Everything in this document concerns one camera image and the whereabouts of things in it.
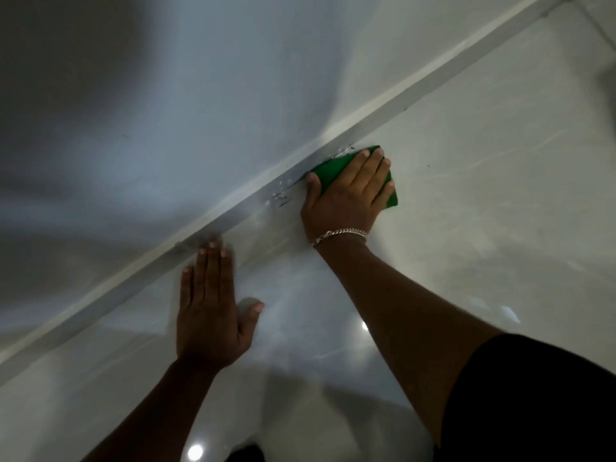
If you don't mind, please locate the person's left hand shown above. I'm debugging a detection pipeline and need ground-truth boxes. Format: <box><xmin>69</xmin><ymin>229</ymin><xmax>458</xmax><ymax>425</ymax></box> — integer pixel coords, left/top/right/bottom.
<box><xmin>175</xmin><ymin>241</ymin><xmax>265</xmax><ymax>372</ymax></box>

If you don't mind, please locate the person's right hand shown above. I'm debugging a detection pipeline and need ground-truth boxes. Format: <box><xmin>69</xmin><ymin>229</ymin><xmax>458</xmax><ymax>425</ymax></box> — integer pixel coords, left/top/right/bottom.
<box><xmin>301</xmin><ymin>147</ymin><xmax>396</xmax><ymax>244</ymax></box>

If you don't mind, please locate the green cleaning cloth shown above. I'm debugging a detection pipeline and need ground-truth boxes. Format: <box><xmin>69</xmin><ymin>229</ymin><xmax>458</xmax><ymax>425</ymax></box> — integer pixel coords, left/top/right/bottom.
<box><xmin>308</xmin><ymin>145</ymin><xmax>398</xmax><ymax>209</ymax></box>

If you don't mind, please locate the person's left forearm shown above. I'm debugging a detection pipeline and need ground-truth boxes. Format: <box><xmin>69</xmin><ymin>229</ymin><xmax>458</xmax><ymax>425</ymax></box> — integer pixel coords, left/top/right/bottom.
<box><xmin>79</xmin><ymin>358</ymin><xmax>219</xmax><ymax>462</ymax></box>

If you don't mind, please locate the person's right forearm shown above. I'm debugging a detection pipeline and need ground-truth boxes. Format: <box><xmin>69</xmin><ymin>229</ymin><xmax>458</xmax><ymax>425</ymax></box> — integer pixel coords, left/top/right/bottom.
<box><xmin>315</xmin><ymin>234</ymin><xmax>503</xmax><ymax>448</ymax></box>

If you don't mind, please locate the white skirting board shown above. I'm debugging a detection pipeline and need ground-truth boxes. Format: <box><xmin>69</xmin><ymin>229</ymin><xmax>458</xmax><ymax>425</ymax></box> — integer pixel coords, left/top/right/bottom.
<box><xmin>0</xmin><ymin>0</ymin><xmax>576</xmax><ymax>385</ymax></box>

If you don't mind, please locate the black short sleeve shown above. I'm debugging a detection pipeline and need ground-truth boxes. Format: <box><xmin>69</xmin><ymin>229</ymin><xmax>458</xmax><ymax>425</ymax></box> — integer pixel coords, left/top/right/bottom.
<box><xmin>433</xmin><ymin>333</ymin><xmax>616</xmax><ymax>462</ymax></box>

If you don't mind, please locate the silver chain bracelet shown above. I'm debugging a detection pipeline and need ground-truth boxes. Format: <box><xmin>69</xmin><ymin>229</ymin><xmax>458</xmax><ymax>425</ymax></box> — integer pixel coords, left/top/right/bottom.
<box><xmin>312</xmin><ymin>228</ymin><xmax>369</xmax><ymax>248</ymax></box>

